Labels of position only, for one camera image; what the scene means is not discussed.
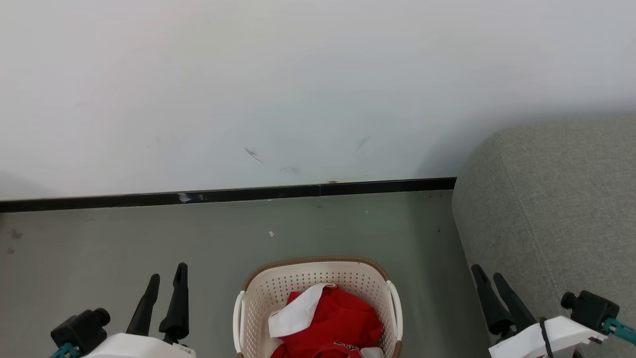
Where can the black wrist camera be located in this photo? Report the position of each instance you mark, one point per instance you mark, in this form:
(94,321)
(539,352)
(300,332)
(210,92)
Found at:
(591,311)
(79,328)

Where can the teal camera connector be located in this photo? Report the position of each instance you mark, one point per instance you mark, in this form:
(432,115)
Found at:
(621,329)
(64,352)

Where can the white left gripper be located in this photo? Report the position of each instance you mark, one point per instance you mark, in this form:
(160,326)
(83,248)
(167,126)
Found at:
(139,348)

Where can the teal left camera connector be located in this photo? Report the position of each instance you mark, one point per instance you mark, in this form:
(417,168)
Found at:
(64,352)

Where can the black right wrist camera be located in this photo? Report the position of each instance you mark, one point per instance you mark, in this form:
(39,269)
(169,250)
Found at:
(591,311)

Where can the grey fabric sofa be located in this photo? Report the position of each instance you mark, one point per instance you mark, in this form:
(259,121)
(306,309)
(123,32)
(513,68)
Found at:
(556,214)

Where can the cream perforated laundry basket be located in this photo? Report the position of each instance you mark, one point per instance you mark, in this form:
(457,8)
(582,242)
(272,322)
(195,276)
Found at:
(278,288)

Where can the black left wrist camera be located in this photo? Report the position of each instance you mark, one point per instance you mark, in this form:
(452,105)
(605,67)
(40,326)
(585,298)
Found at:
(79,328)

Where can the teal right camera connector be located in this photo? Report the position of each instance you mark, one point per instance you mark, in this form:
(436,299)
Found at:
(621,329)

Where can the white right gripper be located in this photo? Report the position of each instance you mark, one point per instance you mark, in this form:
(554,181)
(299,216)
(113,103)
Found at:
(546,335)

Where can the red white lettered jersey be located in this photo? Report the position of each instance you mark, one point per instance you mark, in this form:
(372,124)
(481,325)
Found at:
(298,313)

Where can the black baseboard strip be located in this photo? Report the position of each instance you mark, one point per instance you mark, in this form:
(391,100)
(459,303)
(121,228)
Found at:
(223,194)

